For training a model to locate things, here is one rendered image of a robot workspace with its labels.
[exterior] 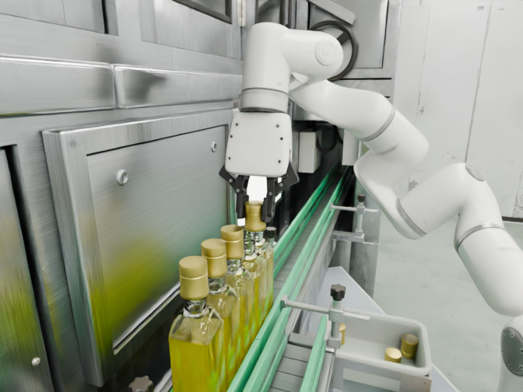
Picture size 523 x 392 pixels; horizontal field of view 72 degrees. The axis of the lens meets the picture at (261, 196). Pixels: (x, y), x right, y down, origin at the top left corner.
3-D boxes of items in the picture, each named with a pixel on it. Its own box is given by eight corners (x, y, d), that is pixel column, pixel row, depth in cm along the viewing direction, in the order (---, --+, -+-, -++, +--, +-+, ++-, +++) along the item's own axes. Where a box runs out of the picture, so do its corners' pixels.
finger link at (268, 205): (264, 180, 56) (261, 222, 57) (284, 181, 55) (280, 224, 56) (270, 180, 59) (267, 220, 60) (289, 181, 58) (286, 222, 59)
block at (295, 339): (290, 357, 77) (291, 329, 75) (335, 368, 74) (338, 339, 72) (286, 369, 73) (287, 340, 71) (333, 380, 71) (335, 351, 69)
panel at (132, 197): (274, 198, 131) (275, 102, 121) (282, 199, 130) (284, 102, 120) (83, 383, 49) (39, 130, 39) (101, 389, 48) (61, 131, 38)
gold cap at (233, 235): (226, 248, 58) (226, 222, 56) (247, 251, 57) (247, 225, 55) (216, 257, 54) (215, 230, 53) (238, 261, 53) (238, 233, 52)
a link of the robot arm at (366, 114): (380, 140, 63) (293, 59, 55) (337, 144, 75) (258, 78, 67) (402, 100, 64) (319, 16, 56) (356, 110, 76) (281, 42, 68)
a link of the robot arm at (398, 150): (415, 138, 56) (343, 196, 63) (487, 207, 64) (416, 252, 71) (387, 97, 69) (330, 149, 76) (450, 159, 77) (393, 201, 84)
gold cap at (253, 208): (248, 223, 62) (248, 198, 61) (268, 225, 61) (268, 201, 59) (240, 230, 59) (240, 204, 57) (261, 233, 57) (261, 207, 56)
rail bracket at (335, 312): (282, 327, 75) (283, 274, 72) (366, 345, 70) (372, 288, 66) (279, 337, 72) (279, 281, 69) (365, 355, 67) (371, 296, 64)
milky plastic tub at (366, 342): (327, 333, 94) (329, 303, 91) (420, 351, 87) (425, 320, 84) (314, 382, 78) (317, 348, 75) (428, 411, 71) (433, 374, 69)
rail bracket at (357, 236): (328, 247, 137) (331, 190, 131) (373, 253, 132) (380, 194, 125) (326, 252, 133) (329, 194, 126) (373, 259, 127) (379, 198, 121)
